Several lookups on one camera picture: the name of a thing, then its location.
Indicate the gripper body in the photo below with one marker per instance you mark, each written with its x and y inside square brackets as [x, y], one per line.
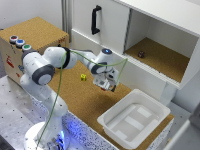
[107, 76]

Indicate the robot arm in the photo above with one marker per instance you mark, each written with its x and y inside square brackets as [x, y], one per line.
[40, 71]

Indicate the yellow block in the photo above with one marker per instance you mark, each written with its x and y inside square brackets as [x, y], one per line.
[83, 77]

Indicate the purple block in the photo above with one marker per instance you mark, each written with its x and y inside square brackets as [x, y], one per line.
[141, 54]

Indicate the white cabinet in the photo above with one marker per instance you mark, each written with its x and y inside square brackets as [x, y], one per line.
[156, 78]

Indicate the white sliding door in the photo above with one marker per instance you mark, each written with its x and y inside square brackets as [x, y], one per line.
[111, 23]

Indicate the white plastic box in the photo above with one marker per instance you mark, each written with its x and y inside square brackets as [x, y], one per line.
[135, 123]

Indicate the wooden drawer box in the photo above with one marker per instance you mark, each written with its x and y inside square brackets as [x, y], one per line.
[36, 31]

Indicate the green button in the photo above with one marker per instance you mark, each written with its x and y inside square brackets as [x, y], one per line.
[26, 47]

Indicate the blue button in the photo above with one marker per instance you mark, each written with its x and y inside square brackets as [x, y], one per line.
[20, 42]

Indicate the red button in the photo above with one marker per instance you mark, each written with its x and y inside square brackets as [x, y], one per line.
[14, 38]

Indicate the grey metal post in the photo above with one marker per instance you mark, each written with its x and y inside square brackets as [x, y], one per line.
[66, 15]

